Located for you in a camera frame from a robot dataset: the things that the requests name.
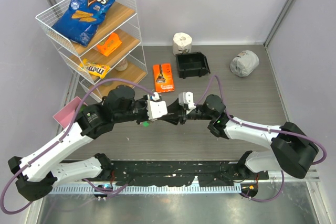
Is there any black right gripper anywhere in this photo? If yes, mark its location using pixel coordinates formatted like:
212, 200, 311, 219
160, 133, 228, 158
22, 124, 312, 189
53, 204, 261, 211
161, 97, 215, 125

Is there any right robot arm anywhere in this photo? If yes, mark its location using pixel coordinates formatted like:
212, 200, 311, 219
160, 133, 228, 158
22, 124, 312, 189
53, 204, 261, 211
160, 94, 318, 179

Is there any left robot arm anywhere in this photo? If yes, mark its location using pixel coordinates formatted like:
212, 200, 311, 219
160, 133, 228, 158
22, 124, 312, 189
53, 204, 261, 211
8, 85, 161, 201

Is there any orange Gillette razor box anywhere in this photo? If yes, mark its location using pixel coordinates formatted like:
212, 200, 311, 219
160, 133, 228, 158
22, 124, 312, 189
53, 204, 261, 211
153, 63, 175, 93

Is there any black plastic bin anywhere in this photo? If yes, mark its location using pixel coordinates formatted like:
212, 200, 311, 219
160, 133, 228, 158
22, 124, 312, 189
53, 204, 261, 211
175, 52, 211, 79

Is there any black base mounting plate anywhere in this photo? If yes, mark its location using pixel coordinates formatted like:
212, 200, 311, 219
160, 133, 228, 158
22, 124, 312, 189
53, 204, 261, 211
88, 161, 269, 187

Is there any yellow M&M candy bag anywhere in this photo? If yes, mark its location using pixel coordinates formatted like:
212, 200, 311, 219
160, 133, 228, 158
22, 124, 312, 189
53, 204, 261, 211
79, 59, 111, 79

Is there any white toilet paper roll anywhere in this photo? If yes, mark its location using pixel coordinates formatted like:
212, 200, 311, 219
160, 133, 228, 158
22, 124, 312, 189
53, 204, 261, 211
172, 33, 192, 55

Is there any pink box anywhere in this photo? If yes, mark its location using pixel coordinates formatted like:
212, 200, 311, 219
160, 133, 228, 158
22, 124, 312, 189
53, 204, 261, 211
53, 97, 81, 129

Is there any orange snack pouch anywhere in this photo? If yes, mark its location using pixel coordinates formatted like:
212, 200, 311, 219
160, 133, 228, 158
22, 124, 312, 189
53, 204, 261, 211
95, 33, 122, 57

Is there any grey wrapped bundle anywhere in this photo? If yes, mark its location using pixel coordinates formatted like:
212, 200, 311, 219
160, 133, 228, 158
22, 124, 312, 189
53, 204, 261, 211
229, 50, 260, 78

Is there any blue Doritos chip bag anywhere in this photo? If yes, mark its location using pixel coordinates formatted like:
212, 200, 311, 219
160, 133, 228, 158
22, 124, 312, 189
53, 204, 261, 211
52, 0, 115, 47

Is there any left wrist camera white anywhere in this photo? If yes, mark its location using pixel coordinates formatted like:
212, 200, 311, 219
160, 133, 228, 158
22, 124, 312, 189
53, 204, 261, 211
146, 92, 168, 120

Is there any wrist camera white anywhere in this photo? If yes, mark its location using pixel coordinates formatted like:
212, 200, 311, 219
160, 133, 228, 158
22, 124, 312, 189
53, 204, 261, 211
146, 92, 168, 120
178, 91, 196, 111

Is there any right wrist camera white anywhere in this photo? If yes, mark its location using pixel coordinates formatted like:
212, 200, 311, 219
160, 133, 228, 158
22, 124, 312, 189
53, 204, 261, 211
178, 91, 196, 111

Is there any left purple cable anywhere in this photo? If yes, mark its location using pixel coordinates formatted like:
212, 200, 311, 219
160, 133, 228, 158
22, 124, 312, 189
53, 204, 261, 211
0, 78, 158, 214

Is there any purple cable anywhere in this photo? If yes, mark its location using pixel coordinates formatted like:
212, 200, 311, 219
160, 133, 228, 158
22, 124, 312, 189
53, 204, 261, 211
195, 74, 328, 203
0, 78, 158, 214

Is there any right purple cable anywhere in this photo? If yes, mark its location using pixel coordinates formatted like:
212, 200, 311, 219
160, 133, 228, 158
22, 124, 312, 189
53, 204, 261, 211
195, 74, 328, 203

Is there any white wire shelf rack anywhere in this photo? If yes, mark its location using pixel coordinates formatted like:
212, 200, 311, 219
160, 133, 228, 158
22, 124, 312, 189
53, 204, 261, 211
35, 0, 148, 91

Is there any white slotted cable duct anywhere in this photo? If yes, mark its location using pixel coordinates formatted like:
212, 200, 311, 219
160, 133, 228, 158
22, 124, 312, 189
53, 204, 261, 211
50, 182, 242, 195

